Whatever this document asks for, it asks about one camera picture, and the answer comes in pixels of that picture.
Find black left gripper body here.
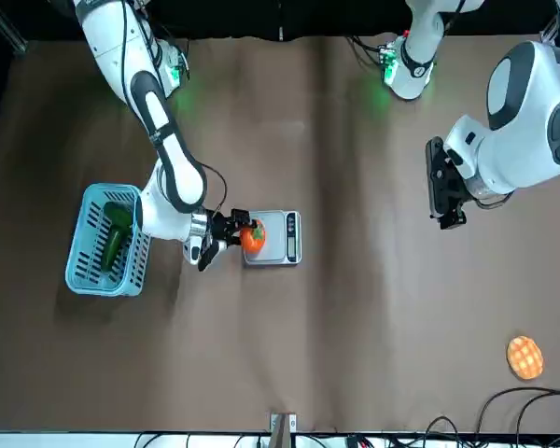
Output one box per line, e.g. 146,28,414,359
441,156,473,215

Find black cable loop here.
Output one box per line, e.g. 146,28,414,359
475,385,560,448

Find green cucumber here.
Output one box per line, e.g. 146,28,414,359
100,227,124,274

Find orange-red tomato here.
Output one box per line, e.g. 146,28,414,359
239,218,268,256

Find black left arm cable bundle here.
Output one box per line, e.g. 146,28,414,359
347,30,405,71

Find light blue plastic basket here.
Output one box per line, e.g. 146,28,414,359
64,182,154,298

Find silver digital kitchen scale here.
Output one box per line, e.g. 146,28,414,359
242,210,303,268

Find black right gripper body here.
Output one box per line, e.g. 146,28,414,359
207,211,235,245

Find thin black cable with plug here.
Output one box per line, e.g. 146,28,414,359
199,161,229,218

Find dark green vegetable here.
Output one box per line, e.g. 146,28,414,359
103,201,134,232

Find aluminium profile post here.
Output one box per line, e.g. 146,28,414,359
269,411,298,448

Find aluminium frame rail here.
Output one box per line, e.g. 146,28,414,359
0,0,29,56
539,17,560,47

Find round golden waffle bread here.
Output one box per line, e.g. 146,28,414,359
506,335,545,382

